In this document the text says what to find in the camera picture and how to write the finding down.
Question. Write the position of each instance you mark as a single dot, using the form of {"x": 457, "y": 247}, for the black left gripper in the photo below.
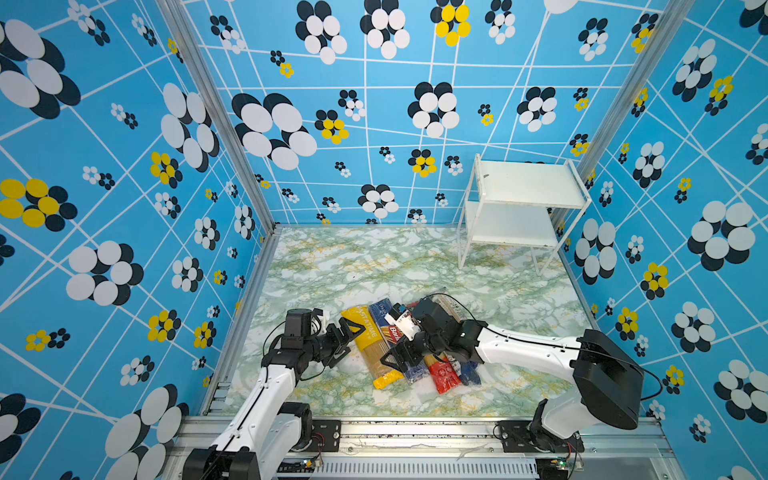
{"x": 345, "y": 337}

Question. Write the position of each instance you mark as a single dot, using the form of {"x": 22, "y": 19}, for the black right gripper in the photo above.
{"x": 404, "y": 348}

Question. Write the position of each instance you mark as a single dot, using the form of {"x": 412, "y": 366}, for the blue Barilla spaghetti bag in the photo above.
{"x": 392, "y": 335}

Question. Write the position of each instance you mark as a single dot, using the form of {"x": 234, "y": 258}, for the yellow spaghetti bag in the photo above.
{"x": 372, "y": 345}

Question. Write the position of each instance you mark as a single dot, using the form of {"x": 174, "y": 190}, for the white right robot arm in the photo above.
{"x": 606, "y": 383}

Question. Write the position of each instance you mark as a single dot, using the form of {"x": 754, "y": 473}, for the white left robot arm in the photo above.
{"x": 268, "y": 425}

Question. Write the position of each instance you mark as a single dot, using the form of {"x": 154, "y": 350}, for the white two-tier shelf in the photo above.
{"x": 511, "y": 203}

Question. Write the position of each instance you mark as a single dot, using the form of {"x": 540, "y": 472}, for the red spaghetti bag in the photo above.
{"x": 442, "y": 373}

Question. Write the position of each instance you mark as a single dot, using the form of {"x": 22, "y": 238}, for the clear striped spaghetti bag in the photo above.
{"x": 452, "y": 307}

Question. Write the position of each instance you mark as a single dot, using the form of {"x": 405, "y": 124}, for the dark blue clear spaghetti bag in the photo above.
{"x": 466, "y": 371}

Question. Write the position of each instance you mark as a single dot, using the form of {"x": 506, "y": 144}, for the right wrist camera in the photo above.
{"x": 402, "y": 318}

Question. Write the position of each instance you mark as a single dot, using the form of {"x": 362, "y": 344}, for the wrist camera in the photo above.
{"x": 402, "y": 318}
{"x": 302, "y": 323}

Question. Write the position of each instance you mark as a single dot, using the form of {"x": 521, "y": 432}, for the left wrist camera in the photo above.
{"x": 302, "y": 323}

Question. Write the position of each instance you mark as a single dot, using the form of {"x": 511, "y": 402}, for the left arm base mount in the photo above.
{"x": 324, "y": 436}

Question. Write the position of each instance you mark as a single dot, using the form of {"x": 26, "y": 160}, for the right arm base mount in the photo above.
{"x": 516, "y": 437}

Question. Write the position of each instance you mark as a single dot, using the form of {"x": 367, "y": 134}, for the left aluminium corner post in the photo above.
{"x": 181, "y": 30}

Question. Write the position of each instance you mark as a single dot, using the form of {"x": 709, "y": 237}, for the aluminium corner post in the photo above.
{"x": 669, "y": 23}
{"x": 181, "y": 30}

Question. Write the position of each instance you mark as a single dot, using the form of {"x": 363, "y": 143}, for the right aluminium corner post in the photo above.
{"x": 669, "y": 23}

